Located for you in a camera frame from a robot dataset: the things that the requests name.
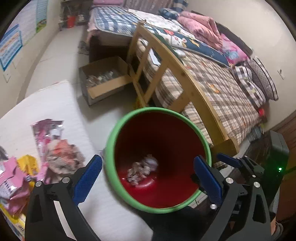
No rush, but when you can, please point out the yellow iced tea carton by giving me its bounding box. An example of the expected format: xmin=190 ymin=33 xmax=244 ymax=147
xmin=17 ymin=155 xmax=39 ymax=183

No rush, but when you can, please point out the yellow flattened box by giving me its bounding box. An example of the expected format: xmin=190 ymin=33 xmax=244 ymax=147
xmin=1 ymin=204 xmax=26 ymax=240

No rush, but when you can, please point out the brown paper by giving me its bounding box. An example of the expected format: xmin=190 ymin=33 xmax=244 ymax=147
xmin=125 ymin=155 xmax=158 ymax=186

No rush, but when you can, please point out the wall poster chart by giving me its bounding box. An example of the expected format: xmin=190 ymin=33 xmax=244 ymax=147
xmin=1 ymin=0 xmax=48 ymax=70

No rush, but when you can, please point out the green rimmed red trash bin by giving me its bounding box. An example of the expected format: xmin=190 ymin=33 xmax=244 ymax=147
xmin=104 ymin=108 xmax=212 ymax=214

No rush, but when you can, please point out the pink snack bag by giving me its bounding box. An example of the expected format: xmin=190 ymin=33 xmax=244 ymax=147
xmin=1 ymin=157 xmax=30 ymax=215

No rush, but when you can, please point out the plaid pillow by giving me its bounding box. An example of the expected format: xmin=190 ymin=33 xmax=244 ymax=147
xmin=231 ymin=66 xmax=266 ymax=109

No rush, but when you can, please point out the cardboard box on floor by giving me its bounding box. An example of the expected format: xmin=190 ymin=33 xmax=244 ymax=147
xmin=79 ymin=56 xmax=132 ymax=106

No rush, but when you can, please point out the pink foil wrapper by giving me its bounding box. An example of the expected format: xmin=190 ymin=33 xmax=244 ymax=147
xmin=31 ymin=119 xmax=85 ymax=184

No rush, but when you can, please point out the red bucket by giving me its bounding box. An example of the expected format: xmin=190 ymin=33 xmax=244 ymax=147
xmin=67 ymin=15 xmax=76 ymax=29

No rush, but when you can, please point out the pink folded blanket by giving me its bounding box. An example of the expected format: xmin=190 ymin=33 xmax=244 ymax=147
xmin=177 ymin=11 xmax=223 ymax=51

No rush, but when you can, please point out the blue plaid quilt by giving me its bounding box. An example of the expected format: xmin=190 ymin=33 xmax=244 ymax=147
xmin=88 ymin=6 xmax=140 ymax=37

